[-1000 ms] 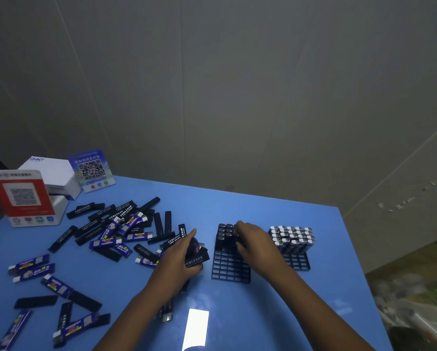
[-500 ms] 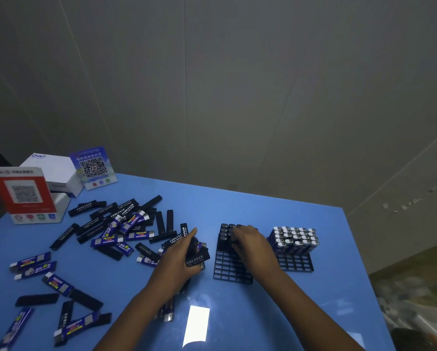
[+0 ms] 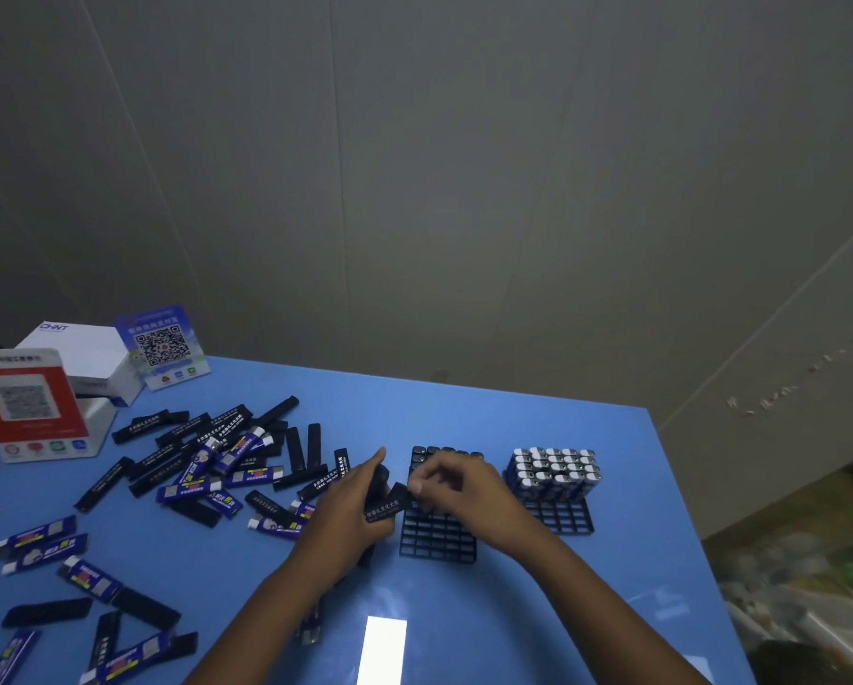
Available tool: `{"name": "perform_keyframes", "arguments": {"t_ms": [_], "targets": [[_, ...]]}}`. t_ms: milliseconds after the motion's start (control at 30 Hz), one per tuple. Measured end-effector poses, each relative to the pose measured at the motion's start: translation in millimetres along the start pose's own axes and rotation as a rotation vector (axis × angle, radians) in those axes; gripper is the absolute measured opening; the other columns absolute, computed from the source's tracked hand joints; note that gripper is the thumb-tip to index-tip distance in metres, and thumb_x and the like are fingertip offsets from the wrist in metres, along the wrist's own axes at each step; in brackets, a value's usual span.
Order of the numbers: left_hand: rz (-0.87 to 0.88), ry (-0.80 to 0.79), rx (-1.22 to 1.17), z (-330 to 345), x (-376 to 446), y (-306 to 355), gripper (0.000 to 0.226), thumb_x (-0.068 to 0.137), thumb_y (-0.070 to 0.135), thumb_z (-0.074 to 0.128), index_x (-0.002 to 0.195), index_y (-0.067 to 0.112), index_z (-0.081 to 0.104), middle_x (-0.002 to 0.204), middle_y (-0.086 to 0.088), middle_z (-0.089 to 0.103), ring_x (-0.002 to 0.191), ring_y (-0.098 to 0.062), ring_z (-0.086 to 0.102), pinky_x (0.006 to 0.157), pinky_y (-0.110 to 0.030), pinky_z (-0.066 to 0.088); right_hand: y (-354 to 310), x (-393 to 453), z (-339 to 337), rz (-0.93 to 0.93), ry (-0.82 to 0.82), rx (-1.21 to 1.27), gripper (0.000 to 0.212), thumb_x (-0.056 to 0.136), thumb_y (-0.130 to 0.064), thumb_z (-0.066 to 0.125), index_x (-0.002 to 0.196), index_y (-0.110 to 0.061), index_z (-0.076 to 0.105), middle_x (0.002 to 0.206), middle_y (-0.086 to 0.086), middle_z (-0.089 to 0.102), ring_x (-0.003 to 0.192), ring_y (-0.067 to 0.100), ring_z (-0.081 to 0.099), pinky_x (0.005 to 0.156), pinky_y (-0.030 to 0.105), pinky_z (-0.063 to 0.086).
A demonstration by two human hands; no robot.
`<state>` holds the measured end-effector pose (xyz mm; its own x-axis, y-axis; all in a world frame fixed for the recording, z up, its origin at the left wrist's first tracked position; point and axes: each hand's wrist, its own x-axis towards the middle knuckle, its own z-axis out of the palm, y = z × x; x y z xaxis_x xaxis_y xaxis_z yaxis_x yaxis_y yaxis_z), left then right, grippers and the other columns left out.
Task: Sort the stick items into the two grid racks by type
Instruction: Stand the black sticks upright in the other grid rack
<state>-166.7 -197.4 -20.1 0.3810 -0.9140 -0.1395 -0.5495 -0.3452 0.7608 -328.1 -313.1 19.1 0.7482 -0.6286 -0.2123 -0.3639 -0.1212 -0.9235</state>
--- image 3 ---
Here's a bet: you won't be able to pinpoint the person's right hand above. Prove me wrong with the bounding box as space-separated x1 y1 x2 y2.
405 451 542 558

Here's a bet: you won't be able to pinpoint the person's left hand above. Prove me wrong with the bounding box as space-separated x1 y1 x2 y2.
288 447 398 587

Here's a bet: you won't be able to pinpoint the black grid tray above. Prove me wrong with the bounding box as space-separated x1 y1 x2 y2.
504 447 604 538
399 445 484 564

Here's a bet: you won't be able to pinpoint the black white-printed lighter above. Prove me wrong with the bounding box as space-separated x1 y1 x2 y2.
365 481 413 525

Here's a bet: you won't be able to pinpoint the row of black lighters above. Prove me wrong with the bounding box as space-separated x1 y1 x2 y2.
410 445 484 473

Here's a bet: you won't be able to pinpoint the row of blue lighters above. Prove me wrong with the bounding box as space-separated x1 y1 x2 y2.
505 447 604 501

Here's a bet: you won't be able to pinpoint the pile of mixed lighters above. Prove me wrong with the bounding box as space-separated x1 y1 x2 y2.
0 395 353 685

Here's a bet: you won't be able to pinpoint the person's left forearm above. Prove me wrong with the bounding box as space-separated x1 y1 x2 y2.
183 556 331 685

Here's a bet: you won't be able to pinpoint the person's right forearm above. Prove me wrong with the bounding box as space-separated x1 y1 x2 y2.
515 527 713 685

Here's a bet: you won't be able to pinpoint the blue code sign stand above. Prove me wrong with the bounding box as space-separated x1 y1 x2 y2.
114 304 212 392

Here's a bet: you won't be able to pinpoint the white cardboard box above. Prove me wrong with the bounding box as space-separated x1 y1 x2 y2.
15 321 146 407

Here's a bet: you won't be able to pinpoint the red code sign stand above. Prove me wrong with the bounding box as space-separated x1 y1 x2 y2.
0 348 119 464

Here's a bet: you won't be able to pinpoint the crumpled clear plastic bags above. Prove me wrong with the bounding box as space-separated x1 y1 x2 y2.
711 534 853 685

